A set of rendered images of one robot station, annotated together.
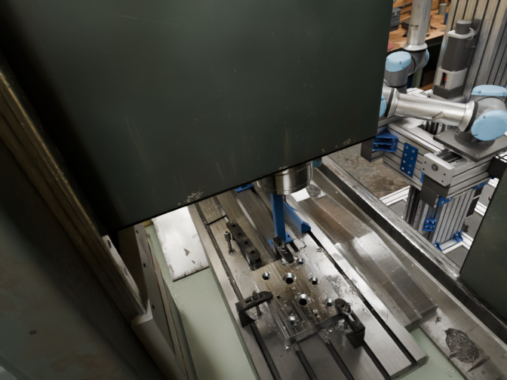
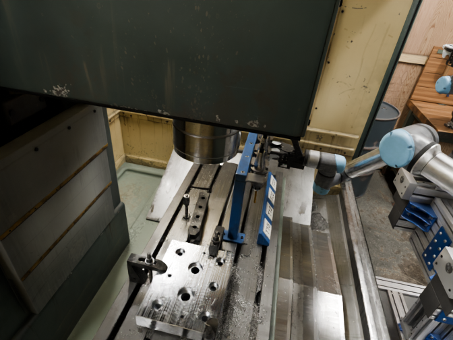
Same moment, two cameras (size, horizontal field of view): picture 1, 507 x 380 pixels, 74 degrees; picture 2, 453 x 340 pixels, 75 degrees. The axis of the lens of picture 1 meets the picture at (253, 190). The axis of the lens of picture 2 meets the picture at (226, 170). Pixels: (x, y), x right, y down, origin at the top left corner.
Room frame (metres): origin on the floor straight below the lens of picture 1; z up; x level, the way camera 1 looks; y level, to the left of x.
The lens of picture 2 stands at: (0.21, -0.41, 1.81)
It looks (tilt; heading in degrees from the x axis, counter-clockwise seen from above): 34 degrees down; 26
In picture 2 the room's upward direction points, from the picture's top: 6 degrees clockwise
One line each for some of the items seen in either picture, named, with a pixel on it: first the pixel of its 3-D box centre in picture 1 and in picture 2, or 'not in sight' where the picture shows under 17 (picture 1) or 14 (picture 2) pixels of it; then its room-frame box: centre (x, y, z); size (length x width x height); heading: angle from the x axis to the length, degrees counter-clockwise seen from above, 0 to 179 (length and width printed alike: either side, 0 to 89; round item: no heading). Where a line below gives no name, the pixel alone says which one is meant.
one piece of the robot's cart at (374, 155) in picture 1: (390, 142); (432, 222); (1.63, -0.84, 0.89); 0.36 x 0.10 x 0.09; 108
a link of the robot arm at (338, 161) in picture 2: not in sight; (330, 163); (1.37, -0.33, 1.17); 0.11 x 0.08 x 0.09; 107
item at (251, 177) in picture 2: not in sight; (256, 178); (1.02, -0.14, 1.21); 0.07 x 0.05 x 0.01; 107
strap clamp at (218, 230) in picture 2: (283, 252); (216, 245); (0.87, -0.08, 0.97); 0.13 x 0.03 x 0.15; 17
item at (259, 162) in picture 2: not in sight; (260, 159); (1.07, -0.12, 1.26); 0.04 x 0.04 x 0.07
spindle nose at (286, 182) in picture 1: (282, 160); (207, 125); (0.74, -0.09, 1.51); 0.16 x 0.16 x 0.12
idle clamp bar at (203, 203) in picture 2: (244, 243); (199, 217); (0.99, 0.08, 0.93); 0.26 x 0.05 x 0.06; 22
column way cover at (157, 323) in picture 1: (158, 301); (65, 202); (0.61, 0.34, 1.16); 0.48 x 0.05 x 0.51; 17
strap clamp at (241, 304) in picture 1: (255, 304); (147, 268); (0.66, 0.06, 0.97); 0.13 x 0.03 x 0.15; 107
